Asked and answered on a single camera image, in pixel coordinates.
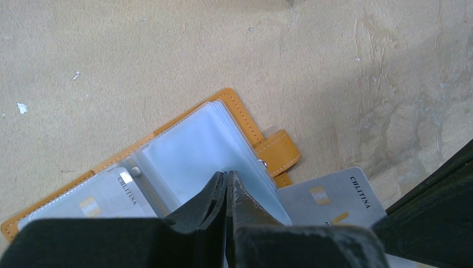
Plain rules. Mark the white credit card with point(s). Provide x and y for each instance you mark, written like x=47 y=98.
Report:
x=337 y=199
x=110 y=194

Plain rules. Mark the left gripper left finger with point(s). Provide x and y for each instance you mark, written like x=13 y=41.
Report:
x=191 y=236

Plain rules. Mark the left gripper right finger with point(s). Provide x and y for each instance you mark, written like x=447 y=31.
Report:
x=254 y=238

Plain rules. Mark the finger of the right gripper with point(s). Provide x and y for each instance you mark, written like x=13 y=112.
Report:
x=432 y=223

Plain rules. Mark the yellow leather card holder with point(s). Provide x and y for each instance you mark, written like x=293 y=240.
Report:
x=176 y=161

